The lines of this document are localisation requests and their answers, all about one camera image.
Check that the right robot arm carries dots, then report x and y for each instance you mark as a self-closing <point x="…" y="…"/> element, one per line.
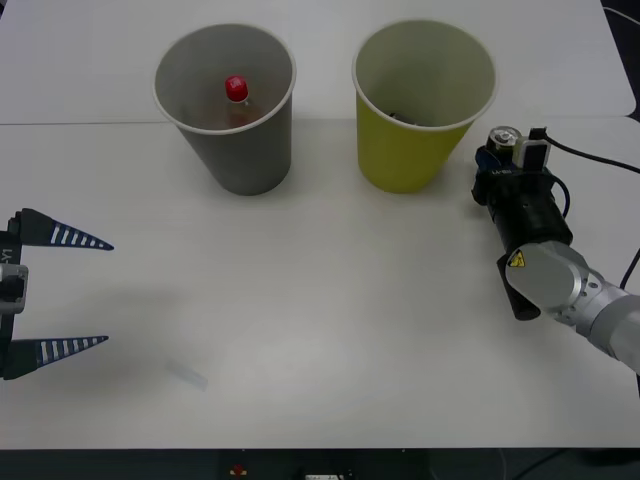
<point x="545" y="270"/>

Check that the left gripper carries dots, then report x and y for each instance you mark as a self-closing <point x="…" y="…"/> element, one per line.
<point x="11" y="247"/>

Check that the black drink can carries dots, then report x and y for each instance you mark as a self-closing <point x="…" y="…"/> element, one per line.
<point x="502" y="139"/>

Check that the yellow-green plastic bin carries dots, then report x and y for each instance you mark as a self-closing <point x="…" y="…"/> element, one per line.
<point x="400" y="160"/>

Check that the grey plastic bin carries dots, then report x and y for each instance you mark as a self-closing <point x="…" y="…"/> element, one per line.
<point x="250" y="160"/>

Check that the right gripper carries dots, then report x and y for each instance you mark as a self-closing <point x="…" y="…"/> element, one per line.
<point x="510" y="185"/>

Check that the red-capped plastic bottle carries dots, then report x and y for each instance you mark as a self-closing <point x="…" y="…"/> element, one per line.
<point x="236" y="90"/>

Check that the red button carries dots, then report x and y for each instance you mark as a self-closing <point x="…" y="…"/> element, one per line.
<point x="238" y="470"/>

